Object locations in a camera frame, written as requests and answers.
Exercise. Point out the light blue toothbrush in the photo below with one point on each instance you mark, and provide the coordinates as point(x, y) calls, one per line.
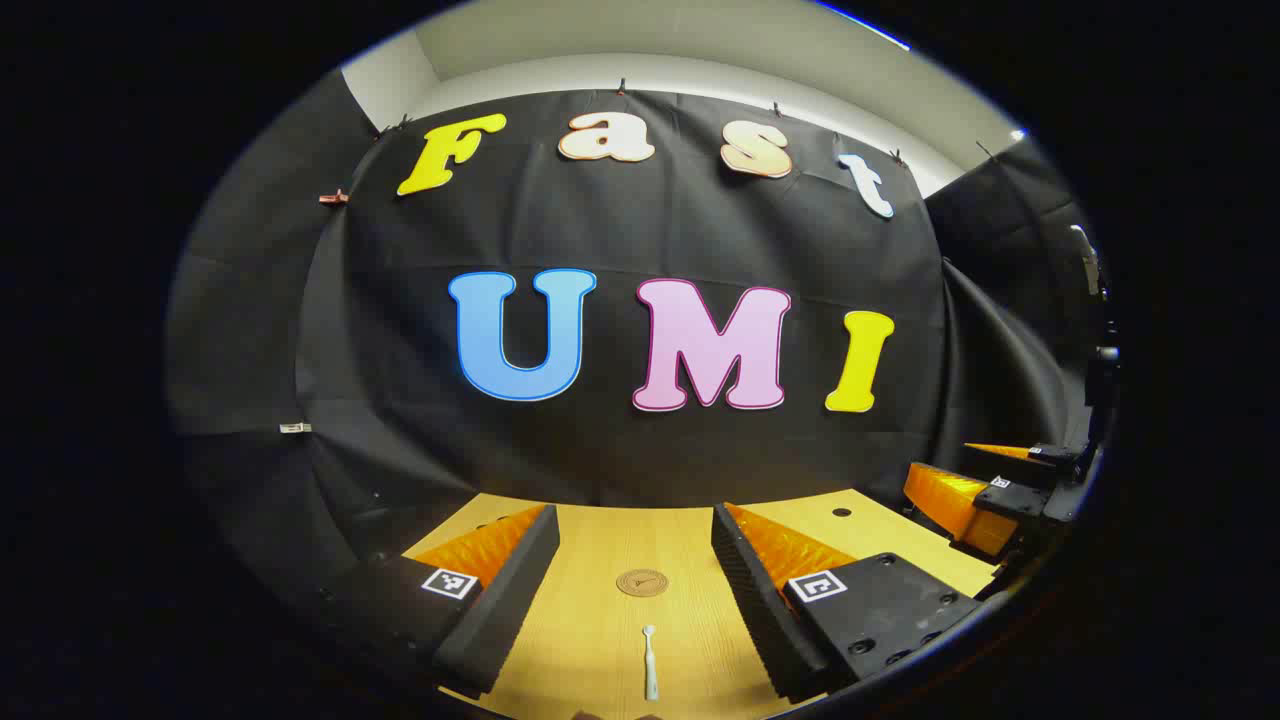
point(651, 670)

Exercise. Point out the black backdrop cloth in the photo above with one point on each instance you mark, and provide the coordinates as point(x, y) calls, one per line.
point(600, 230)

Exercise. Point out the round cork coaster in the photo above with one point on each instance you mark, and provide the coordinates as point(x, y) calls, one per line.
point(642, 582)

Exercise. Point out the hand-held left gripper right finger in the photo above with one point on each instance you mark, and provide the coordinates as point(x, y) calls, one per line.
point(760, 600)

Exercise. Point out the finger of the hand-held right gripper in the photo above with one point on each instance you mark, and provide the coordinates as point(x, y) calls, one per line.
point(1045, 456)
point(955, 500)

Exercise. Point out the wooden desktop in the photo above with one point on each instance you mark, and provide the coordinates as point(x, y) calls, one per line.
point(600, 560)

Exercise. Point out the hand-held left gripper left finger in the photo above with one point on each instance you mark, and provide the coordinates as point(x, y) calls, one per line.
point(500, 600)

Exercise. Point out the copper metal clip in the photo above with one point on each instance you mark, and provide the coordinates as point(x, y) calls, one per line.
point(334, 197)

